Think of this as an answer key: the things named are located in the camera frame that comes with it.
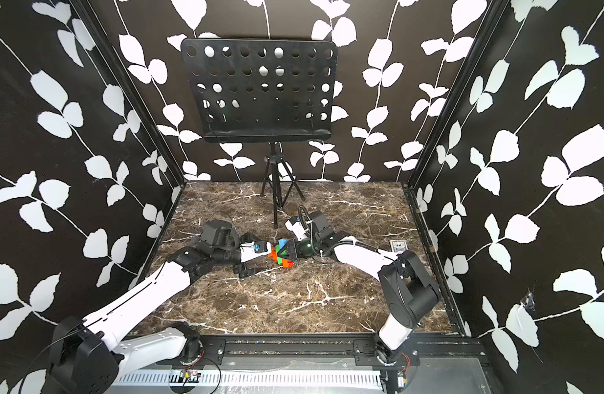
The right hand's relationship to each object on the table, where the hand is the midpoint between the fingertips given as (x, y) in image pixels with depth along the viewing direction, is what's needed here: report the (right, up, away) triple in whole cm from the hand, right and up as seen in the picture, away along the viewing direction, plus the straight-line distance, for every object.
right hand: (279, 251), depth 82 cm
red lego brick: (+3, -4, -2) cm, 5 cm away
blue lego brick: (+1, +3, -1) cm, 3 cm away
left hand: (-5, +2, -3) cm, 6 cm away
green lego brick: (0, -3, -1) cm, 3 cm away
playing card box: (+46, -1, +16) cm, 49 cm away
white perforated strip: (-15, -35, -12) cm, 40 cm away
